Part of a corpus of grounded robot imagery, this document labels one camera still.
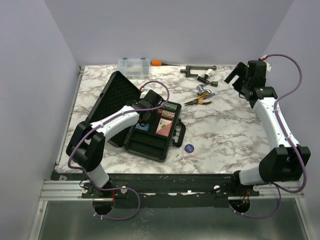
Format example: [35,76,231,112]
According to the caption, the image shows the blue small blind button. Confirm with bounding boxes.
[184,144,195,153]

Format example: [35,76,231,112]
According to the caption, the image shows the blue playing card deck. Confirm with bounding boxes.
[135,123,150,132]

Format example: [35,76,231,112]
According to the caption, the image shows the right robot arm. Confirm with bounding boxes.
[225,60,311,196]

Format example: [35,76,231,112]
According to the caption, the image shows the purple cable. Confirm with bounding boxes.
[67,81,170,221]
[228,53,309,219]

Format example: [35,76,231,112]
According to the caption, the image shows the red playing card deck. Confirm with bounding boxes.
[155,118,173,137]

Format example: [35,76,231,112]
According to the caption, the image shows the green chip stack in case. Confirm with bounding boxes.
[164,103,178,112]

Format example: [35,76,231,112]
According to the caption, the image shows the black white cylinder tool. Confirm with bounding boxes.
[197,68,219,87]

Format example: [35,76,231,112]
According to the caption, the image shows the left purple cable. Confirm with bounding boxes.
[67,81,170,221]

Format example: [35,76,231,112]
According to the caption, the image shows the yellow handled needle-nose pliers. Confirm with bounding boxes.
[184,93,212,106]

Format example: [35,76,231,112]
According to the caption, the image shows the peach blue poker chip stack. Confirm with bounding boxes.
[161,110,175,120]

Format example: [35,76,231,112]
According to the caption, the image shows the black foam-lined poker case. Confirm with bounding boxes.
[85,71,186,162]

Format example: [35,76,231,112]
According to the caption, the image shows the clear plastic organizer box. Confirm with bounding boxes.
[117,58,150,79]

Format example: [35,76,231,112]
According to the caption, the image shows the orange handled screwdriver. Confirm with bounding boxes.
[150,60,179,67]

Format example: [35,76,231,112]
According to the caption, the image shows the aluminium extrusion frame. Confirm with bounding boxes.
[28,179,86,240]

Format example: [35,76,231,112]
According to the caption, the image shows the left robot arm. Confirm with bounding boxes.
[66,90,164,198]

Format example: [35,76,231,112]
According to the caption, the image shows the black metal clamp tool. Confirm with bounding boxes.
[180,65,217,78]

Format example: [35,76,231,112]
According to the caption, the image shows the chrome metal fitting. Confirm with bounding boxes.
[196,84,212,96]

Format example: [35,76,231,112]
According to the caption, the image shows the orange black poker chip stack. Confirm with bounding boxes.
[157,108,164,116]

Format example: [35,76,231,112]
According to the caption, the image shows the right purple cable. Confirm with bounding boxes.
[228,53,309,219]

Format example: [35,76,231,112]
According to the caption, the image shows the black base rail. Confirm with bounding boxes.
[50,172,259,213]

